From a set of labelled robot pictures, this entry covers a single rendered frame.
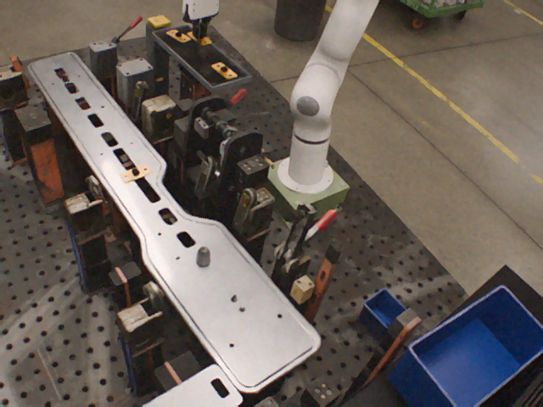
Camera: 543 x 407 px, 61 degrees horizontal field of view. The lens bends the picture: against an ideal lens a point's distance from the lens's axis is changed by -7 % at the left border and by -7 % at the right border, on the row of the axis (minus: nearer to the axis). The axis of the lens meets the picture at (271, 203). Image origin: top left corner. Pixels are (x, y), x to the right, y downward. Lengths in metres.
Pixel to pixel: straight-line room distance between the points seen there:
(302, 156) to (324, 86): 0.29
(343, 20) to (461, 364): 0.87
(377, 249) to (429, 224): 1.25
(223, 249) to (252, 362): 0.30
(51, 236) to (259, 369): 0.87
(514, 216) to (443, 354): 2.24
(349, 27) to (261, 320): 0.76
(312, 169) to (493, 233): 1.71
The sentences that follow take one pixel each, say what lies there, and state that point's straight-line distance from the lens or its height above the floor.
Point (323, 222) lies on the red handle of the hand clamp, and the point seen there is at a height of 1.13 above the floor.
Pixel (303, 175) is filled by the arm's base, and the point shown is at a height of 0.86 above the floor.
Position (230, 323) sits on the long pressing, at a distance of 1.09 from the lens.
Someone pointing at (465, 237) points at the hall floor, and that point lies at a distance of 2.97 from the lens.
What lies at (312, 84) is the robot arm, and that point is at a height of 1.22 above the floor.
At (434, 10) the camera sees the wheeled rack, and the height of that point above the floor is 0.27.
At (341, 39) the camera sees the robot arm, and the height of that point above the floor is 1.36.
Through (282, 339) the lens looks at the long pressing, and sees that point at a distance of 1.08.
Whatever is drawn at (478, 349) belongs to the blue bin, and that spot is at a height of 1.03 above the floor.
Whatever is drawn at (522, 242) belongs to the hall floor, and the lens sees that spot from 3.17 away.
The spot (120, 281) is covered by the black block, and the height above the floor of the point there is 0.99.
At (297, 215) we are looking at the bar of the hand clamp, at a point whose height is 1.22.
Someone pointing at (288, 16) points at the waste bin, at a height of 0.21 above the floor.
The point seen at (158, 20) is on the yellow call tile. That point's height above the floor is 1.16.
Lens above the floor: 1.94
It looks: 46 degrees down
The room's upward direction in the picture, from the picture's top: 12 degrees clockwise
